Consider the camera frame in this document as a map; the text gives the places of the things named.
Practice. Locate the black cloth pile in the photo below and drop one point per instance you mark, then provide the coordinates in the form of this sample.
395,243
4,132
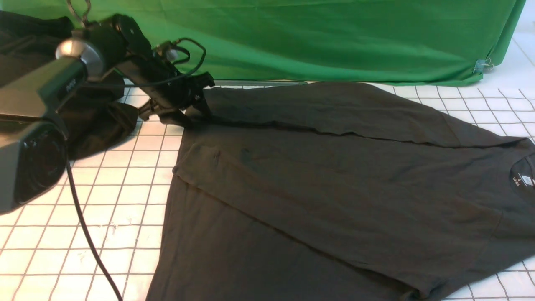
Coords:
95,117

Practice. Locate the blue binder clip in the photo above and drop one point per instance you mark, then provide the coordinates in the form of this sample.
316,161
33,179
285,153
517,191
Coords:
483,65

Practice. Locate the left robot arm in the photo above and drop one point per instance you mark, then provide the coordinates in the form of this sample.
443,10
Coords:
67,94

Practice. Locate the green backdrop cloth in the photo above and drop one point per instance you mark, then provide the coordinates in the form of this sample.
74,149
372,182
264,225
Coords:
401,42

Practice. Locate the gray long-sleeve top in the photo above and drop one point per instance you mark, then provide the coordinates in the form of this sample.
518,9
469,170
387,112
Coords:
339,192

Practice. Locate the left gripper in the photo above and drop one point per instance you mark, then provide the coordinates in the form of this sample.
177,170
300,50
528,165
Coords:
170,92

